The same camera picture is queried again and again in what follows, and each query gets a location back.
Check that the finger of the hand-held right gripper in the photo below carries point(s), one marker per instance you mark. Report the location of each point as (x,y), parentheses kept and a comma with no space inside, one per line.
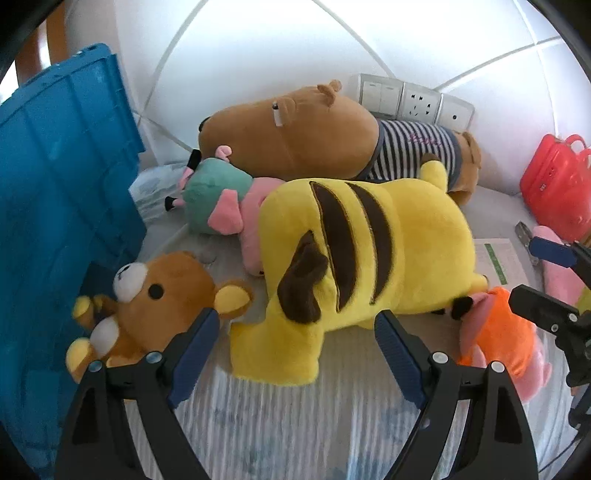
(551,251)
(540,309)

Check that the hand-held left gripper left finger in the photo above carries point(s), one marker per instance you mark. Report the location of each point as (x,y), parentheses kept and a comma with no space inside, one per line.
(194,355)

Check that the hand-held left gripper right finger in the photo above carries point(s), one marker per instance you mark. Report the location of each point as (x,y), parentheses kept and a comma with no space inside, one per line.
(399,360)

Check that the yellow plush brown stripes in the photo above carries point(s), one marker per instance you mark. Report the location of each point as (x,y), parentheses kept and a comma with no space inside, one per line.
(415,249)

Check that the blue plastic storage crate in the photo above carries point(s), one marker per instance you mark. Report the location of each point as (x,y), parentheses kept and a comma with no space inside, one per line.
(60,207)

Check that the pink and green plush toy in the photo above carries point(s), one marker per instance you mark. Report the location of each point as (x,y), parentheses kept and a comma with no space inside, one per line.
(561,277)

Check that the metal nail clipper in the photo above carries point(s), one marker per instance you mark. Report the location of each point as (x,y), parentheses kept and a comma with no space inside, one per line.
(524,230)

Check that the white paper leaflet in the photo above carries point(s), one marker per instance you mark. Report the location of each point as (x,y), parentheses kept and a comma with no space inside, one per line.
(508,263)

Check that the pink pig plush orange shirt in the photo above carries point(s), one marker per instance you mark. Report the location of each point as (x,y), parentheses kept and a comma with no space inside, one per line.
(498,337)

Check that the red toy suitcase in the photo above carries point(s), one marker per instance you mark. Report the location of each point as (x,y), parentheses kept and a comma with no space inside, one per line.
(554,184)

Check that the brown bear plush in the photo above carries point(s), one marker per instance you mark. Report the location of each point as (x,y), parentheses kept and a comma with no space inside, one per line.
(171,286)

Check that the pink pig plush green hat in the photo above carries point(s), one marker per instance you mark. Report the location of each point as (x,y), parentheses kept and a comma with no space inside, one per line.
(207,194)

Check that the brown capybara plush striped shirt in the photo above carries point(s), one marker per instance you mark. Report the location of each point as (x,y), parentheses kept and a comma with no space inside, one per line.
(300,134)

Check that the white single-port wall socket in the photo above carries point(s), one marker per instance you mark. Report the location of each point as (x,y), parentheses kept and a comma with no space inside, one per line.
(455,115)

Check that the wooden wall trim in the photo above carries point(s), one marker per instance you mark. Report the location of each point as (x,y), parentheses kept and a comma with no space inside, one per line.
(37,50)

